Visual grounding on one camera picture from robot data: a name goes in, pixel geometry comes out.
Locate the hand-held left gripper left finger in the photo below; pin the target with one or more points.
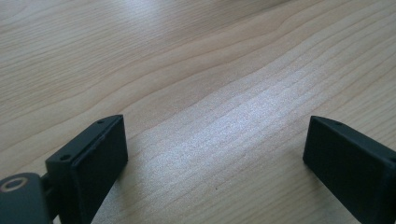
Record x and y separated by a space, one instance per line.
93 161

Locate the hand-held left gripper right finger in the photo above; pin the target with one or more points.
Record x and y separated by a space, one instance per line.
351 161

